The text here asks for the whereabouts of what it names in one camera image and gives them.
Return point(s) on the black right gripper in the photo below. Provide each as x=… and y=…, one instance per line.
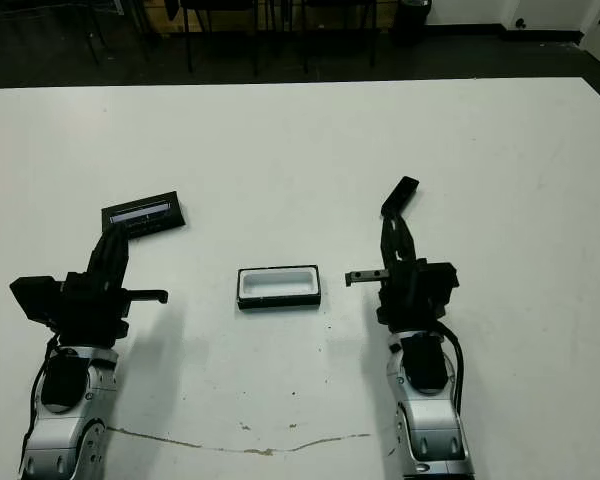
x=405, y=310

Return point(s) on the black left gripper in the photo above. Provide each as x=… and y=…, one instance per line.
x=90, y=310

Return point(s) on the black camera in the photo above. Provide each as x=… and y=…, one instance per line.
x=402, y=192

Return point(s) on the black printed box lid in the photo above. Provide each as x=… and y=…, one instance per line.
x=150, y=212

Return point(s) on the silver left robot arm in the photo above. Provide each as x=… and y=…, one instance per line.
x=65, y=435

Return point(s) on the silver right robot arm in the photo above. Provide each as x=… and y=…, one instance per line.
x=430, y=425

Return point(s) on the black box base white insert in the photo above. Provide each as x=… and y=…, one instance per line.
x=280, y=305

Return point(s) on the grey office chair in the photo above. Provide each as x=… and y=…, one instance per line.
x=94, y=42

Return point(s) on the dark round trash bin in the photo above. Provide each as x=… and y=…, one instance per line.
x=415, y=15

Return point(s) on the black round door stop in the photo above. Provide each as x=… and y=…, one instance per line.
x=520, y=22

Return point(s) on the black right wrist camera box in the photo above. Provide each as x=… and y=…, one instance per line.
x=437, y=280

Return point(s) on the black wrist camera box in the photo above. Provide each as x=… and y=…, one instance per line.
x=35, y=300
x=437, y=280

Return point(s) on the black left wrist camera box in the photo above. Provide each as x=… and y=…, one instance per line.
x=35, y=300

